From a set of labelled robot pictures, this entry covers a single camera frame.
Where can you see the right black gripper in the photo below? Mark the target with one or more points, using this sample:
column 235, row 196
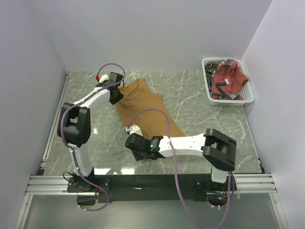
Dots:
column 137, row 156

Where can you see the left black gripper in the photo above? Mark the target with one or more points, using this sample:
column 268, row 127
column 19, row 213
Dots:
column 120, row 96

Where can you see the tan ribbed tank top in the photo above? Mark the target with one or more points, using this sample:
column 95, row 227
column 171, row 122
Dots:
column 139, row 106

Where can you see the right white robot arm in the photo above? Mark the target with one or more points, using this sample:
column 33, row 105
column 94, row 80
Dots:
column 218, row 148

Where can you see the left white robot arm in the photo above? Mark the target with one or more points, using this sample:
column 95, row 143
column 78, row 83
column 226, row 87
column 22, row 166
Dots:
column 74, row 126

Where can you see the striped multicolour tank top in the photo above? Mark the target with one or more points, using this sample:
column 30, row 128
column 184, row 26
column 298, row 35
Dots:
column 209, row 68

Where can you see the rust red tank top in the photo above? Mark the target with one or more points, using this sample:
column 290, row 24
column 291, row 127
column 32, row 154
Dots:
column 227, row 81

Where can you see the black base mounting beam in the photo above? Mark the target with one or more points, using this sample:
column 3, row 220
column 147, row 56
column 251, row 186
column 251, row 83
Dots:
column 110, row 188

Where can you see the white plastic laundry basket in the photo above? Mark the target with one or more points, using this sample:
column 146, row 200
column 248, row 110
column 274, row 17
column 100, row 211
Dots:
column 246, row 92

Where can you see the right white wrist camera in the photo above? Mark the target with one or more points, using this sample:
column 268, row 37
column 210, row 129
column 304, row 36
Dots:
column 133, row 129

